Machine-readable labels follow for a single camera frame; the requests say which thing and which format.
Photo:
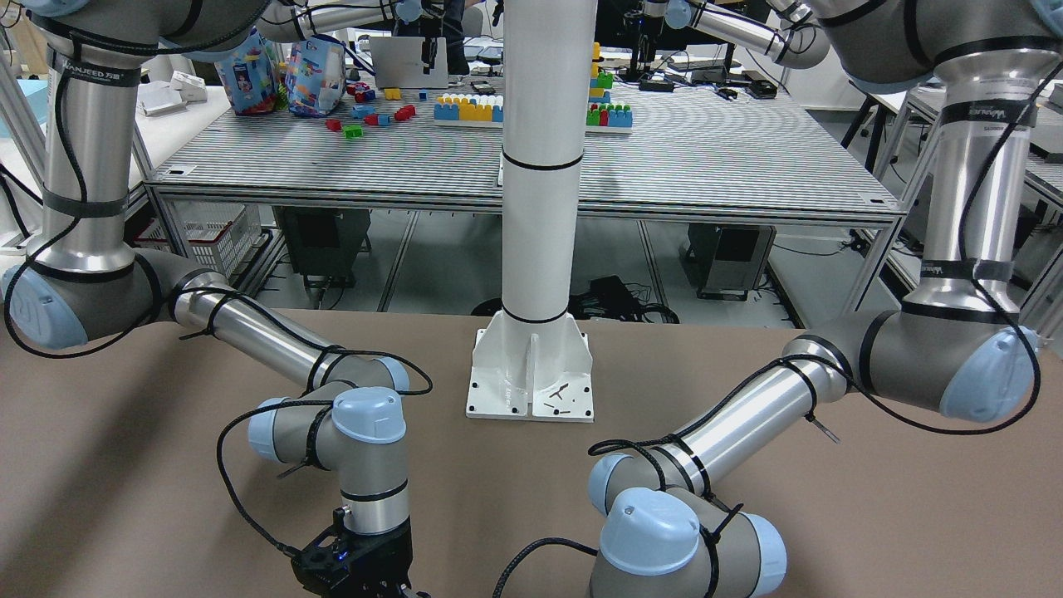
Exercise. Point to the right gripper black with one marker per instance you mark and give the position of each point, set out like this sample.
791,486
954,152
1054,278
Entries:
394,563

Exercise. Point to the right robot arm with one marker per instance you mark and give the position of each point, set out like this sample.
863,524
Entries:
81,282

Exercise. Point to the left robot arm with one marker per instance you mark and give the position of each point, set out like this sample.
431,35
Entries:
954,347

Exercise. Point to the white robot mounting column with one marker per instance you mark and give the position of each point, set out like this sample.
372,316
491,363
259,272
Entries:
532,362

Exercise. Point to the grey control box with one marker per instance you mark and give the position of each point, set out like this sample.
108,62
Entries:
323,242

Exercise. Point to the white plastic basket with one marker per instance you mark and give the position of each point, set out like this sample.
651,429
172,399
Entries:
220,234

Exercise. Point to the striped metal work table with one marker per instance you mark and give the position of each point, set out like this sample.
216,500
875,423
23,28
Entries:
690,157

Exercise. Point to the assembled toy block row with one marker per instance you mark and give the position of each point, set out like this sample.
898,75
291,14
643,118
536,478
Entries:
479,111

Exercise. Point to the toy block bag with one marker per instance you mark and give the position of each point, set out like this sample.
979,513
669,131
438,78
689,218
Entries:
248,74
315,77

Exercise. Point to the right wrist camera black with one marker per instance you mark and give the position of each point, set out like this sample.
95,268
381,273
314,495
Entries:
324,567

